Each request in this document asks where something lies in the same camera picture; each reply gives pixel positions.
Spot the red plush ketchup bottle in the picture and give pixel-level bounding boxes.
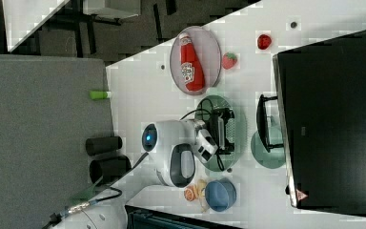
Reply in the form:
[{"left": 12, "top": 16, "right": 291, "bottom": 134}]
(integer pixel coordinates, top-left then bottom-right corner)
[{"left": 179, "top": 32, "right": 205, "bottom": 92}]

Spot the yellow banana toy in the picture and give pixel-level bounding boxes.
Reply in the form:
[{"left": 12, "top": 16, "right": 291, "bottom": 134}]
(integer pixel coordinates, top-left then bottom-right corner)
[{"left": 196, "top": 179, "right": 210, "bottom": 213}]

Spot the grey round plate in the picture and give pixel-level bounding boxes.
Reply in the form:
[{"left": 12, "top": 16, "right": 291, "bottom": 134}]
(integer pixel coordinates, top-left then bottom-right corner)
[{"left": 170, "top": 26, "right": 221, "bottom": 95}]

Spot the red plush strawberry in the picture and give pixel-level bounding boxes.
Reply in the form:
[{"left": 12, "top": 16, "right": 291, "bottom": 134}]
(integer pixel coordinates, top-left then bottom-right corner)
[{"left": 222, "top": 52, "right": 237, "bottom": 70}]

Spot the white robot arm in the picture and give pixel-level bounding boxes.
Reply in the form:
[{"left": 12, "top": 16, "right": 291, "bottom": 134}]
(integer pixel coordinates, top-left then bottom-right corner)
[{"left": 44, "top": 108, "right": 234, "bottom": 229}]

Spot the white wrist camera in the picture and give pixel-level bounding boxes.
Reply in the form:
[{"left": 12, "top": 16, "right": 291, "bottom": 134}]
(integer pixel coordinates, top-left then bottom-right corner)
[{"left": 193, "top": 129, "right": 218, "bottom": 163}]

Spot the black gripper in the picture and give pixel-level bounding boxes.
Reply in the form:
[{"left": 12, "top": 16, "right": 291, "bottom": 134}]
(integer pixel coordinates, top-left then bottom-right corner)
[{"left": 208, "top": 108, "right": 234, "bottom": 155}]

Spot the green object at edge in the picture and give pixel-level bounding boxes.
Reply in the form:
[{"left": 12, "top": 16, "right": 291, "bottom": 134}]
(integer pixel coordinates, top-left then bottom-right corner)
[{"left": 89, "top": 91, "right": 112, "bottom": 100}]

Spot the black cylinder container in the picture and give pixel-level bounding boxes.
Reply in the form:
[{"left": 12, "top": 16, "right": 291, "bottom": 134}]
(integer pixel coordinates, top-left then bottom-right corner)
[{"left": 85, "top": 136, "right": 123, "bottom": 156}]

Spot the blue bowl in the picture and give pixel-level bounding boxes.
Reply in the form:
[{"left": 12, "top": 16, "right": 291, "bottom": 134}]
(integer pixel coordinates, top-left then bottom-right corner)
[{"left": 205, "top": 178, "right": 237, "bottom": 212}]

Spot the orange slice toy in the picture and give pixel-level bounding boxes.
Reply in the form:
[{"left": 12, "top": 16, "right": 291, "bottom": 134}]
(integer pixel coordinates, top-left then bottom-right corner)
[{"left": 184, "top": 185, "right": 198, "bottom": 201}]

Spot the mint green cup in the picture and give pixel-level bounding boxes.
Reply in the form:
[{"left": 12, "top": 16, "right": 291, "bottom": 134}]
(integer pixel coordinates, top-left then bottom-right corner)
[{"left": 250, "top": 115, "right": 286, "bottom": 170}]

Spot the green plastic strainer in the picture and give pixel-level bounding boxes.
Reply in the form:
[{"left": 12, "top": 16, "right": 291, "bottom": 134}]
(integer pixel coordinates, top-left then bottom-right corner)
[{"left": 194, "top": 95, "right": 247, "bottom": 172}]

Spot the silver toaster oven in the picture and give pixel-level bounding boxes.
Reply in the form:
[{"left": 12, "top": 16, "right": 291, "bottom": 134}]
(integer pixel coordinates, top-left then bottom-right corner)
[{"left": 256, "top": 30, "right": 366, "bottom": 217}]

